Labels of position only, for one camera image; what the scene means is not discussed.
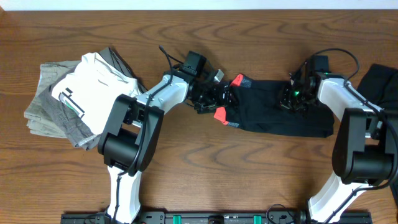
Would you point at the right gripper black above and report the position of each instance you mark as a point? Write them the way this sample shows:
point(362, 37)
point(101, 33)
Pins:
point(283, 100)

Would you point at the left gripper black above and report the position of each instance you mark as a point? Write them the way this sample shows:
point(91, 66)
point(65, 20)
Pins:
point(216, 94)

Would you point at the black leggings red waistband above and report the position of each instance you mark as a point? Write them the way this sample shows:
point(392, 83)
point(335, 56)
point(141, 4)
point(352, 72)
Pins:
point(258, 110)

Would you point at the black garment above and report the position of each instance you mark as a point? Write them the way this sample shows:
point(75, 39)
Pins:
point(379, 86)

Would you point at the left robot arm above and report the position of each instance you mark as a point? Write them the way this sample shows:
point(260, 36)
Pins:
point(132, 130)

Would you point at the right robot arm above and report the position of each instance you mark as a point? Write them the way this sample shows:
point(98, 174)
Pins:
point(358, 118)

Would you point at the white folded t-shirt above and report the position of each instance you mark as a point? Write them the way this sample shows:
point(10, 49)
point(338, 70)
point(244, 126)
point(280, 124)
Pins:
point(91, 89)

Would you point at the khaki folded cargo pants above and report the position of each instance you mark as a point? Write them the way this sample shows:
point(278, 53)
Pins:
point(49, 117)

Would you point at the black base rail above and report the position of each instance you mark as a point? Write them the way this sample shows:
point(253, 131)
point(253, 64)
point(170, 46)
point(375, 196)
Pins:
point(273, 215)

